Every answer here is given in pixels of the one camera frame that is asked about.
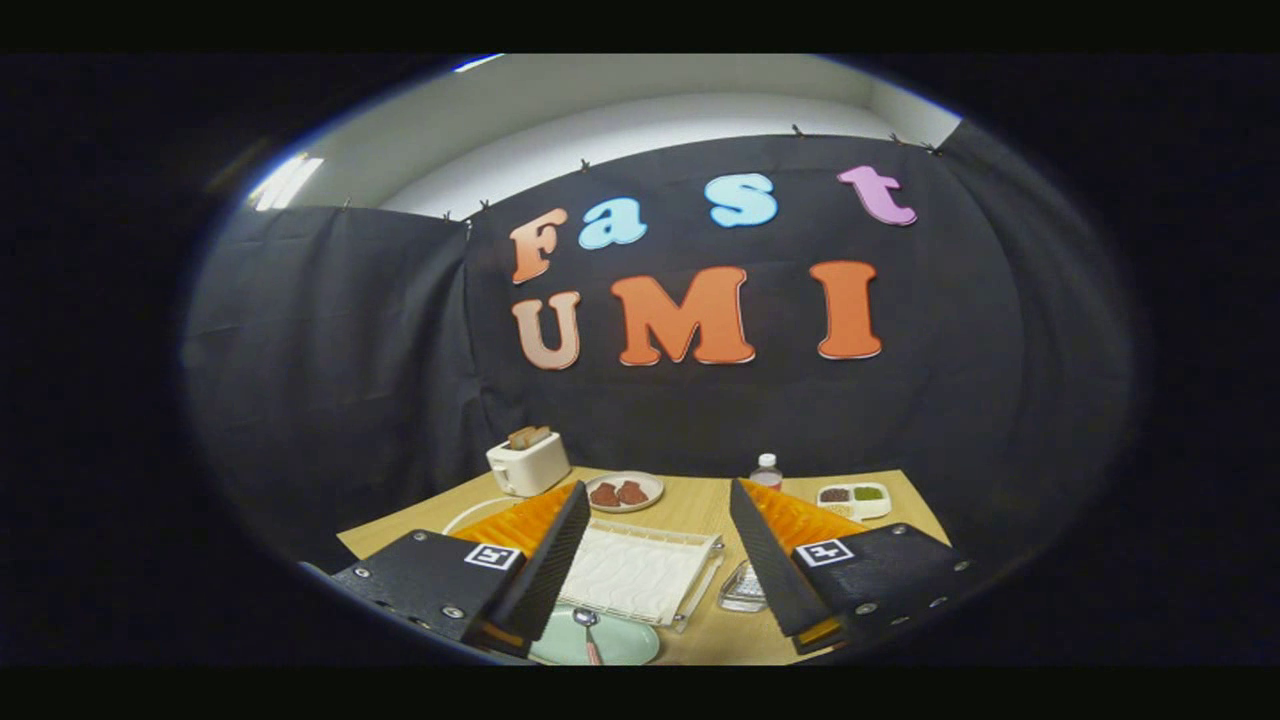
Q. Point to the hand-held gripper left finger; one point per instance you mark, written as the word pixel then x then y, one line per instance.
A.
pixel 555 560

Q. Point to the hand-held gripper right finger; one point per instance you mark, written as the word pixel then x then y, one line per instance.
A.
pixel 765 560

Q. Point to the light green plate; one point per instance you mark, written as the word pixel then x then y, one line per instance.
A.
pixel 630 645

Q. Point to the beige round plate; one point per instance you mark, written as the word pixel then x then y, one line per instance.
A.
pixel 655 488

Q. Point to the brown meat piece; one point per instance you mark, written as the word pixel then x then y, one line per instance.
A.
pixel 632 493
pixel 604 495

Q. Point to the red label water bottle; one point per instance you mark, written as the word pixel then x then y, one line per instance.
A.
pixel 766 472

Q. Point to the white toaster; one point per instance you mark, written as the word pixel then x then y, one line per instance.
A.
pixel 528 467

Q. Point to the white divided snack tray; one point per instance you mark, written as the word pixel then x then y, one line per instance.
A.
pixel 855 500

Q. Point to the brown bread slices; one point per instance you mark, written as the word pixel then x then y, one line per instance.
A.
pixel 528 437

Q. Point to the ceiling light panel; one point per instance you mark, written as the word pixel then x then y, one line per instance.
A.
pixel 285 182

